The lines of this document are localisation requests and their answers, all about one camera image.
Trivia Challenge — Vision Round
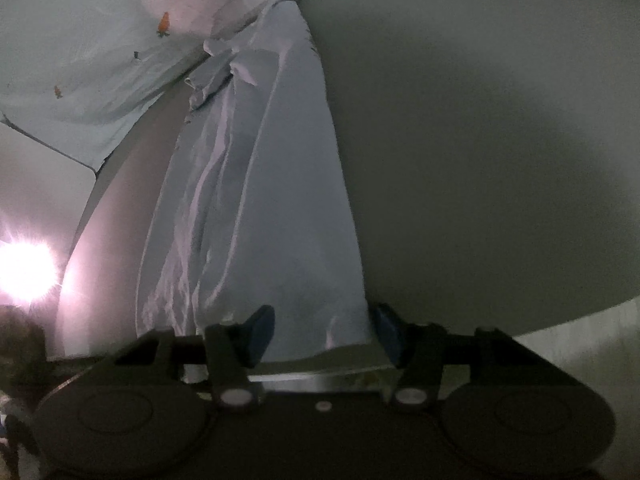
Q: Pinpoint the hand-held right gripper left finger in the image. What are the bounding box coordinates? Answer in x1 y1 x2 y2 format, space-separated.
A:
112 304 277 414

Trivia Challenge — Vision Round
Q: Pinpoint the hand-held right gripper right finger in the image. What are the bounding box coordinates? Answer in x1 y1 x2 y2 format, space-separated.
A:
371 302 572 412

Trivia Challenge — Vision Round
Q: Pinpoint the pale blue satin garment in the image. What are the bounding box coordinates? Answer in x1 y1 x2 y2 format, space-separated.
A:
134 0 382 367

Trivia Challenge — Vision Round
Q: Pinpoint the dark blurred object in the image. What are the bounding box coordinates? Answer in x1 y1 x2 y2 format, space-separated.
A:
0 306 48 401

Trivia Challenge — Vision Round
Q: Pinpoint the bright light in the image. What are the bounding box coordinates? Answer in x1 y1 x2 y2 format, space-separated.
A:
0 232 63 308

